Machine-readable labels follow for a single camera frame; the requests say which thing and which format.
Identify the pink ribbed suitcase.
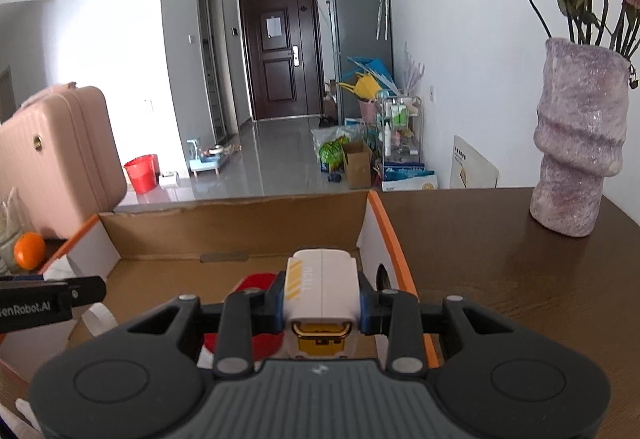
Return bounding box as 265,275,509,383
0,82,128,240

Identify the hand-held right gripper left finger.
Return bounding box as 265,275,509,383
116,275,289,379

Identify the white leaning board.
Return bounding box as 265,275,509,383
449,135,499,190

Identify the grey refrigerator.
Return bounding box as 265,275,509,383
327,0,396,125

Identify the white folded umbrella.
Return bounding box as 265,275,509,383
376,0,392,40

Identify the dark brown entrance door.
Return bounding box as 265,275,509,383
238,0,325,122

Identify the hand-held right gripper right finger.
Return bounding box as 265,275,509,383
358,281,517,376

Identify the metal wire rack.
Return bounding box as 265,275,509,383
375,92,423,170

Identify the blue and white box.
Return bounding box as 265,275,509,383
380,162,438,192

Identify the yellow watering can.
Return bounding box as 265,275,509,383
339,74,381,100

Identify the white and yellow charger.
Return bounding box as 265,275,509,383
282,246,363,362

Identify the green produce bag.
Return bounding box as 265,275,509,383
318,139,351,165

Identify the orange fruit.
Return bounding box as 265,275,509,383
13,231,47,270

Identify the purple ceramic vase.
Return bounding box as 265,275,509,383
529,38,632,238

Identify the pale purple pampas grass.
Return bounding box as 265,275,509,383
402,42,426,95

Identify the red plastic bucket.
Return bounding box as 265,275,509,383
123,154,158,194

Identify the grey metal shoe rack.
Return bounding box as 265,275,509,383
202,39,226,140

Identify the red cardboard box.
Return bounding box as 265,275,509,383
0,189,446,420

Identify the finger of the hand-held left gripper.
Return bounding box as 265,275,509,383
65,275,107,307

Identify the open cardboard carton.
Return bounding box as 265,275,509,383
341,140,373,190

